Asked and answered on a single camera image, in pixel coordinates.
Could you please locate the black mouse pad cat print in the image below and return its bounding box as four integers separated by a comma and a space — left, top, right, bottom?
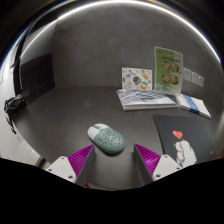
153, 114, 216, 168

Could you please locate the white card with colourful stickers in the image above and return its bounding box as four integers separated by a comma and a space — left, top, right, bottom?
121, 67, 153, 92

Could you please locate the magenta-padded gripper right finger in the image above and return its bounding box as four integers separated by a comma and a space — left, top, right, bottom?
133, 143, 184, 185

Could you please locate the green standing menu poster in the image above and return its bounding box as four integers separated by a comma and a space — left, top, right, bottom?
153, 46, 184, 96

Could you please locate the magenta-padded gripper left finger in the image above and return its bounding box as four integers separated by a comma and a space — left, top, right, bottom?
45, 144, 97, 187

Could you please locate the black device with cables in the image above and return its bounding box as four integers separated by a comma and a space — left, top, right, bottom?
3, 95, 25, 135

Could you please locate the green and white computer mouse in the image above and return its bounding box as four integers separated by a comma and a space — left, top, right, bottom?
87, 123, 127, 155

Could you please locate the white book with blue band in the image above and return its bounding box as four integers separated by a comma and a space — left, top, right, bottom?
175, 93, 212, 120

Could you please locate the black flat panel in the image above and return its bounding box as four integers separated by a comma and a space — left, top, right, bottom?
19, 54, 56, 106

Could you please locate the grey striped cover book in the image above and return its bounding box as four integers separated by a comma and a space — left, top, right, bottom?
116, 89, 179, 112

